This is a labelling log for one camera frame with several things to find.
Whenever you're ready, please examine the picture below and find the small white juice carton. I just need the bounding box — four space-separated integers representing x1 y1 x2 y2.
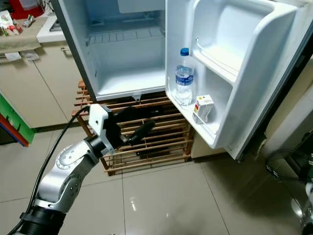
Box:
193 94 215 124

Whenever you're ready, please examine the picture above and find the small silver packet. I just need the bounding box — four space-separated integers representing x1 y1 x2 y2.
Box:
22 15 37 27

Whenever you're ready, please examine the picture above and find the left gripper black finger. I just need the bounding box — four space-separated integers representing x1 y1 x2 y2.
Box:
117 105 151 120
130 120 156 146

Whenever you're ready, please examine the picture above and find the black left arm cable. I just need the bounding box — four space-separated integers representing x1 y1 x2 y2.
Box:
7 105 91 235

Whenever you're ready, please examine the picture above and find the green flat board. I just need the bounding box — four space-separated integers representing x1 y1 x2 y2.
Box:
0 95 28 142

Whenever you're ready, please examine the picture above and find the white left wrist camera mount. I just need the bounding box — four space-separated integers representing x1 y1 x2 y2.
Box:
88 104 118 155

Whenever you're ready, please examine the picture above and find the beige kitchen cabinet white counter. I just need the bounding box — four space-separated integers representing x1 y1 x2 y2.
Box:
0 15 86 130

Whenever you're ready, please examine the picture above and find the orange flat board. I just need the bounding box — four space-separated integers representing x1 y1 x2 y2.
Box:
0 115 30 147

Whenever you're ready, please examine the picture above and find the grey mini fridge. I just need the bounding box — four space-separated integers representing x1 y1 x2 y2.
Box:
50 0 313 162

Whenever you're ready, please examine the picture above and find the red coffee machine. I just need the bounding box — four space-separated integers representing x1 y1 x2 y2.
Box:
10 0 45 20

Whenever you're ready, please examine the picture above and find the wooden wine rack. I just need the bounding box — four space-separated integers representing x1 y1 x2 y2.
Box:
76 81 194 176

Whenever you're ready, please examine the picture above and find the white carton green red print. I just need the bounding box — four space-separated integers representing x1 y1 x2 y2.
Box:
0 11 25 36

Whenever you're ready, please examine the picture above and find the beige table runner cloth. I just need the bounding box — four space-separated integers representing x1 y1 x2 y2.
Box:
0 17 52 53

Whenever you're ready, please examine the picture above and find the clear water bottle blue cap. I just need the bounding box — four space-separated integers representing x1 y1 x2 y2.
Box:
175 47 195 106

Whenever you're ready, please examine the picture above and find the white paper tag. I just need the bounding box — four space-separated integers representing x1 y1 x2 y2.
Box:
5 52 22 61
23 50 41 60

